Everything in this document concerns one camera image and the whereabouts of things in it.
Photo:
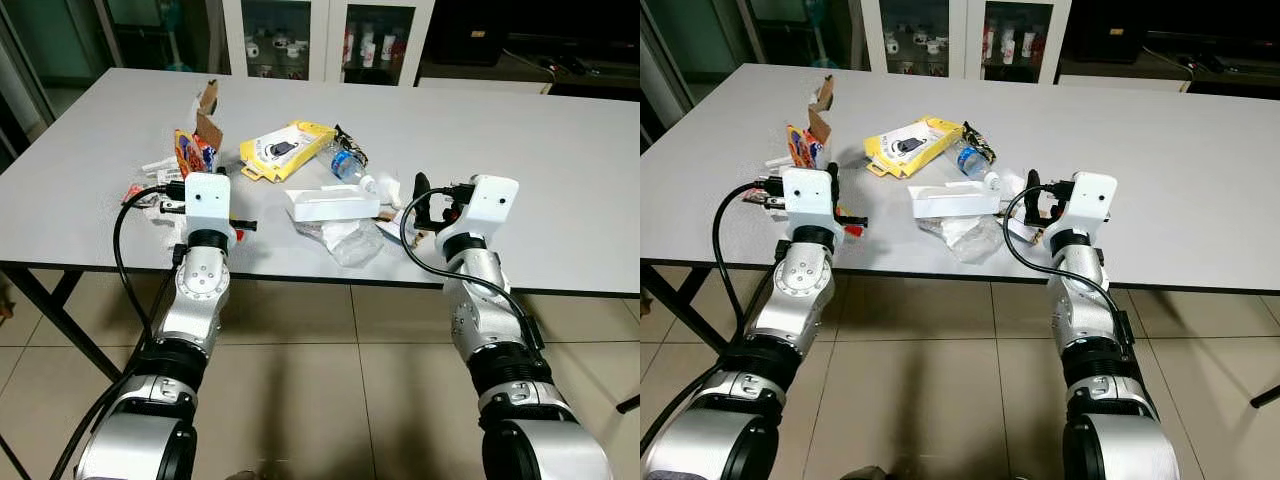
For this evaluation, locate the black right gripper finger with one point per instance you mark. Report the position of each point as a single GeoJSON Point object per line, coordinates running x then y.
{"type": "Point", "coordinates": [1033, 194]}
{"type": "Point", "coordinates": [422, 198]}

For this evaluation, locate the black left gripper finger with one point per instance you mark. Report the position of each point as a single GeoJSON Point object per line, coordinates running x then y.
{"type": "Point", "coordinates": [834, 188]}

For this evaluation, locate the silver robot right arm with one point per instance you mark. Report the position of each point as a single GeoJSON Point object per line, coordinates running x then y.
{"type": "Point", "coordinates": [492, 322]}
{"type": "Point", "coordinates": [1086, 312]}

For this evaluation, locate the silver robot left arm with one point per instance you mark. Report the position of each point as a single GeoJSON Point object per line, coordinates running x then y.
{"type": "Point", "coordinates": [806, 286]}
{"type": "Point", "coordinates": [200, 292]}

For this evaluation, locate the white crumpled tissue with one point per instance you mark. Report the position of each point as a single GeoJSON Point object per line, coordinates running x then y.
{"type": "Point", "coordinates": [1012, 186]}
{"type": "Point", "coordinates": [392, 190]}

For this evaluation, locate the white paper wrapper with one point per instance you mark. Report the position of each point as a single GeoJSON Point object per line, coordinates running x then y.
{"type": "Point", "coordinates": [1018, 230]}
{"type": "Point", "coordinates": [392, 226]}

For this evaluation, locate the orange snack packet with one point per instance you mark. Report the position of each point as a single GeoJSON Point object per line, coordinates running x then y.
{"type": "Point", "coordinates": [190, 150]}
{"type": "Point", "coordinates": [801, 146]}

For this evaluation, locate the white straw wrapper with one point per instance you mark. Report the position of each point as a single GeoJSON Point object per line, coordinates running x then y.
{"type": "Point", "coordinates": [160, 166]}
{"type": "Point", "coordinates": [778, 162]}

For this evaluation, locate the brown cardboard piece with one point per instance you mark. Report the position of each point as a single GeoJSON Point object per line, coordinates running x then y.
{"type": "Point", "coordinates": [820, 122]}
{"type": "Point", "coordinates": [210, 128]}

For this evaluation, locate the clear plastic water bottle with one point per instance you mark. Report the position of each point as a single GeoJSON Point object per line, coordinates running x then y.
{"type": "Point", "coordinates": [347, 166]}
{"type": "Point", "coordinates": [972, 161]}

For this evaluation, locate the white table with black legs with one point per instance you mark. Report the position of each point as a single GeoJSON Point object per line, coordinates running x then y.
{"type": "Point", "coordinates": [1150, 130]}
{"type": "Point", "coordinates": [500, 140]}

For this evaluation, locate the dark crumpled wrapper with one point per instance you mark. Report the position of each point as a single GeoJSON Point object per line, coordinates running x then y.
{"type": "Point", "coordinates": [980, 140]}
{"type": "Point", "coordinates": [352, 143]}

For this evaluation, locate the white rectangular box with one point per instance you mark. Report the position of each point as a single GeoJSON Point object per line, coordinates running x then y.
{"type": "Point", "coordinates": [955, 203]}
{"type": "Point", "coordinates": [335, 207]}

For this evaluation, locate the clear plastic bag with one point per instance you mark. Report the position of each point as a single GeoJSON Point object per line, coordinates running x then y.
{"type": "Point", "coordinates": [350, 244]}
{"type": "Point", "coordinates": [970, 241]}

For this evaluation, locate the red snack wrapper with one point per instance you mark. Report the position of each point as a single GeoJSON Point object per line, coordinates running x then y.
{"type": "Point", "coordinates": [750, 197]}
{"type": "Point", "coordinates": [135, 192]}

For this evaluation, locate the yellow product package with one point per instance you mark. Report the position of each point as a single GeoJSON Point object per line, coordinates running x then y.
{"type": "Point", "coordinates": [310, 133]}
{"type": "Point", "coordinates": [936, 128]}

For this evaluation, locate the teal plastic item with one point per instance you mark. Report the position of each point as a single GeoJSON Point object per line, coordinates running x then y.
{"type": "Point", "coordinates": [176, 38]}
{"type": "Point", "coordinates": [819, 35]}

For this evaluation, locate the white glass door cabinet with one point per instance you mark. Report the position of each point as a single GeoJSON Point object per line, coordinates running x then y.
{"type": "Point", "coordinates": [966, 40]}
{"type": "Point", "coordinates": [326, 40]}

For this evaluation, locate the black desk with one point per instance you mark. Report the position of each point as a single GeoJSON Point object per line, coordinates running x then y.
{"type": "Point", "coordinates": [1160, 28]}
{"type": "Point", "coordinates": [520, 30]}

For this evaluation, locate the black chair leg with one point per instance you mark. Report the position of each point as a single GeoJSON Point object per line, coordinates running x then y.
{"type": "Point", "coordinates": [629, 404]}
{"type": "Point", "coordinates": [1266, 397]}

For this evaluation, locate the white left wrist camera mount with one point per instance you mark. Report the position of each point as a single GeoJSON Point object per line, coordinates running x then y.
{"type": "Point", "coordinates": [208, 200]}
{"type": "Point", "coordinates": [806, 196]}

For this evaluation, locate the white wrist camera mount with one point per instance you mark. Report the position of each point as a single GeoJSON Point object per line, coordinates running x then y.
{"type": "Point", "coordinates": [806, 196]}
{"type": "Point", "coordinates": [208, 200]}
{"type": "Point", "coordinates": [490, 200]}
{"type": "Point", "coordinates": [1090, 196]}

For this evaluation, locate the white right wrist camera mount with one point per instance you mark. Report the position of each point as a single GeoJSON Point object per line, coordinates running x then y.
{"type": "Point", "coordinates": [490, 200]}
{"type": "Point", "coordinates": [1090, 196]}

